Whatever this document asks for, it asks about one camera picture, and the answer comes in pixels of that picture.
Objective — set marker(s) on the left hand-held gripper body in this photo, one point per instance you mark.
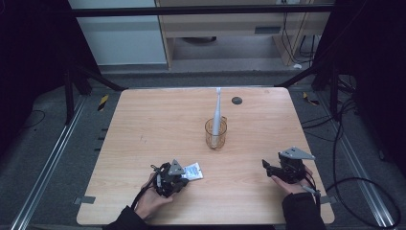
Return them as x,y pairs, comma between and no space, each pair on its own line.
169,179

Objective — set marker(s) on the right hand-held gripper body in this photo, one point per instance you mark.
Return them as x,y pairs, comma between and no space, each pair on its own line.
292,166

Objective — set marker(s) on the white foil packet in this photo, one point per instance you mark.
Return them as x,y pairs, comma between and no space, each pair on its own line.
193,172

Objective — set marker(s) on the person's right hand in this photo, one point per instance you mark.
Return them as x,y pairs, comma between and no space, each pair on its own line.
292,187

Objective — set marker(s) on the person's left hand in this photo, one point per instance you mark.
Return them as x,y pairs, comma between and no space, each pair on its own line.
150,201

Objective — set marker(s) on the grey tape piece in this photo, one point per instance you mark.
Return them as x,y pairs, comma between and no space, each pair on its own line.
84,200
328,200

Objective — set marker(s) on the amber transparent cup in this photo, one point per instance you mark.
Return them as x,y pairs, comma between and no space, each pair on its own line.
216,135

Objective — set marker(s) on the dark round table grommet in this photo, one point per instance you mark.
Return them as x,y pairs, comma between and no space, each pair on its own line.
236,100

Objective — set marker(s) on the white tube in cup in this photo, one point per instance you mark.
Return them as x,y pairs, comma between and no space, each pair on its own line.
217,111

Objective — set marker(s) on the light wooden desk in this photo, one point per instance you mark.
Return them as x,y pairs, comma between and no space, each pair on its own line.
223,28

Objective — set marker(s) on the white cabinet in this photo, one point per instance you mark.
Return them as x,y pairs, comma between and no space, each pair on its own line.
118,38

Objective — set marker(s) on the black horizontal crossbar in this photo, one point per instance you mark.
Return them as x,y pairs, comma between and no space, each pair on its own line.
198,11

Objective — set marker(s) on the aluminium floor rail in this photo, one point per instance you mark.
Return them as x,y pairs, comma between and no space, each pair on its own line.
354,163
48,166

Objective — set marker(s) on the black metal stand frame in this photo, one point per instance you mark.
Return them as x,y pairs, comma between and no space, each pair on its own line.
75,80
322,75

